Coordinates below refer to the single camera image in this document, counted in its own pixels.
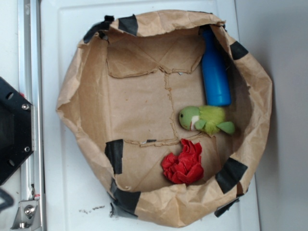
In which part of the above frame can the red paper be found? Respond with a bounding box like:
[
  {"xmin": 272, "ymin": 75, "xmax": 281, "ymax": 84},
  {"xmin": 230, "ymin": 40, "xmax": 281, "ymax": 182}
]
[{"xmin": 161, "ymin": 139, "xmax": 204, "ymax": 185}]

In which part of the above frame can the brown paper bag bin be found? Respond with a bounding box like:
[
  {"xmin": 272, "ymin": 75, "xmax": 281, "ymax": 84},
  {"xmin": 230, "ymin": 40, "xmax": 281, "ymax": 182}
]
[{"xmin": 57, "ymin": 10, "xmax": 272, "ymax": 227}]

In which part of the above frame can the green plush bird toy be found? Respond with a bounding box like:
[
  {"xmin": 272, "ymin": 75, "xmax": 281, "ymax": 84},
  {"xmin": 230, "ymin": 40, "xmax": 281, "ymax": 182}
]
[{"xmin": 179, "ymin": 105, "xmax": 235, "ymax": 136}]

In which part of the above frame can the blue plastic bottle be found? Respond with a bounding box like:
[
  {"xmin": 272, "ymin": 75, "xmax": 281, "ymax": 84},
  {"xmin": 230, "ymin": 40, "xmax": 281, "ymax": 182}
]
[{"xmin": 201, "ymin": 29, "xmax": 231, "ymax": 106}]

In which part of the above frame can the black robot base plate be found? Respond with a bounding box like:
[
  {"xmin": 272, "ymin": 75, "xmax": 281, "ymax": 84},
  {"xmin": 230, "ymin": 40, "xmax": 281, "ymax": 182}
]
[{"xmin": 0, "ymin": 78, "xmax": 33, "ymax": 185}]

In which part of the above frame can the aluminium frame rail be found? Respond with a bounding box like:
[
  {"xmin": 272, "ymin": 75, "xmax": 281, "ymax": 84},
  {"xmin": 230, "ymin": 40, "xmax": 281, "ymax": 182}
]
[{"xmin": 17, "ymin": 0, "xmax": 47, "ymax": 231}]

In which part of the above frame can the metal corner bracket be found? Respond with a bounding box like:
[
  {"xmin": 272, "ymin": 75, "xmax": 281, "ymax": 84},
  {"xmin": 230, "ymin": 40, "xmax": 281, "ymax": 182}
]
[{"xmin": 10, "ymin": 200, "xmax": 39, "ymax": 231}]

